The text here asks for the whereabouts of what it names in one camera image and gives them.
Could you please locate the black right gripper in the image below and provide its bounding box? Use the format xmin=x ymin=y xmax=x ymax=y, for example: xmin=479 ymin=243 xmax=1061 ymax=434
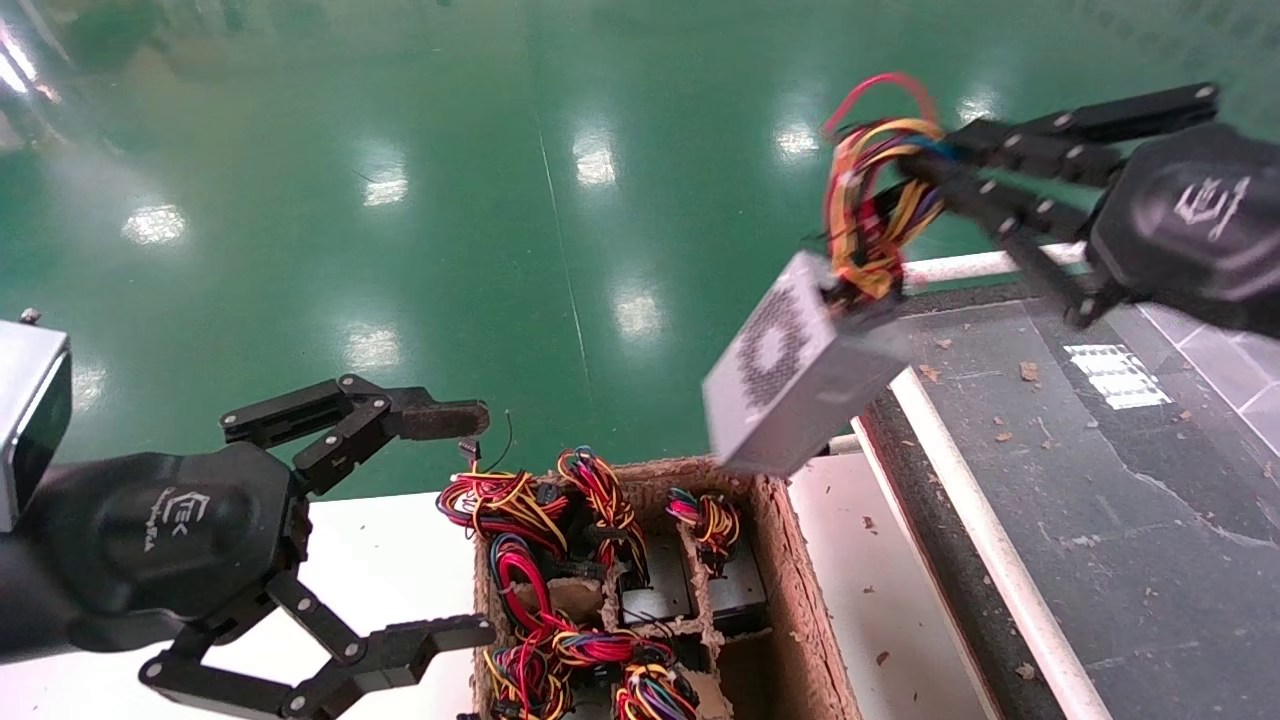
xmin=894 ymin=83 xmax=1280 ymax=337

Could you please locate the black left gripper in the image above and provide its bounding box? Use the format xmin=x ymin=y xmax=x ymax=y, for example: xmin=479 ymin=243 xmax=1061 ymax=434
xmin=20 ymin=375 xmax=497 ymax=720

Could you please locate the white conveyor edge pipe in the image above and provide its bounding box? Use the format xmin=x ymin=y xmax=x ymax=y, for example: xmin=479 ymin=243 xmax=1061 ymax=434
xmin=888 ymin=366 xmax=1116 ymax=720

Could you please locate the red yellow wire bundle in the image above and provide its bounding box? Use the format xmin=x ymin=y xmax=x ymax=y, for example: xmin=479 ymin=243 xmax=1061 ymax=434
xmin=437 ymin=410 xmax=573 ymax=549

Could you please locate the multicoloured wire bundle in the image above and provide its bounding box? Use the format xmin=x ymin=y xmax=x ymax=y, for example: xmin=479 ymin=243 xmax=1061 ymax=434
xmin=613 ymin=663 xmax=701 ymax=720
xmin=545 ymin=622 xmax=676 ymax=669
xmin=483 ymin=643 xmax=573 ymax=720

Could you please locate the black conveyor belt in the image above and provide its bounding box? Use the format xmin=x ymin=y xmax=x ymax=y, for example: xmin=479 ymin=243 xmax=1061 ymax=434
xmin=855 ymin=285 xmax=1280 ymax=720

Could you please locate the red orange wire bundle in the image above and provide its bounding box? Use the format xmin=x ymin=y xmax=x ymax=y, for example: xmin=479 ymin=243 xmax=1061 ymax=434
xmin=555 ymin=447 xmax=651 ymax=589

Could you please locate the white printed label sticker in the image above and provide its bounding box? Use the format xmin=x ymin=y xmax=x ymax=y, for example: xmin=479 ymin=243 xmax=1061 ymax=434
xmin=1063 ymin=344 xmax=1173 ymax=411

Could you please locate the red blue wire bundle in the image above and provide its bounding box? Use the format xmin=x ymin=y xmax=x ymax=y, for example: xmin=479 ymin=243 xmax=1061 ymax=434
xmin=490 ymin=533 xmax=566 ymax=641

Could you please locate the grey metal power supply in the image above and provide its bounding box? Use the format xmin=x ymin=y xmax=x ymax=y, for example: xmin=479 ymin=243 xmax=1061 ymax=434
xmin=618 ymin=530 xmax=698 ymax=625

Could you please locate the brown cardboard divider box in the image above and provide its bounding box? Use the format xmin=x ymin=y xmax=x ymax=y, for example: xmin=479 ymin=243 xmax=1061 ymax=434
xmin=472 ymin=455 xmax=863 ymax=720

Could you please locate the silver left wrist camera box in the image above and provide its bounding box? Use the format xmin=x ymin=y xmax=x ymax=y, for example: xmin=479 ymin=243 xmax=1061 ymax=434
xmin=0 ymin=308 xmax=73 ymax=533

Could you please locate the long white frame pipe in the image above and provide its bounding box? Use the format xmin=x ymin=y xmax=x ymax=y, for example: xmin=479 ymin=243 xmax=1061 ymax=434
xmin=900 ymin=243 xmax=1091 ymax=291

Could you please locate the grey power supply with wires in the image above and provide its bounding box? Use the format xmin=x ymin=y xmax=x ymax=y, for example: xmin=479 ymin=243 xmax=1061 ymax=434
xmin=665 ymin=487 xmax=771 ymax=636
xmin=703 ymin=72 xmax=947 ymax=477

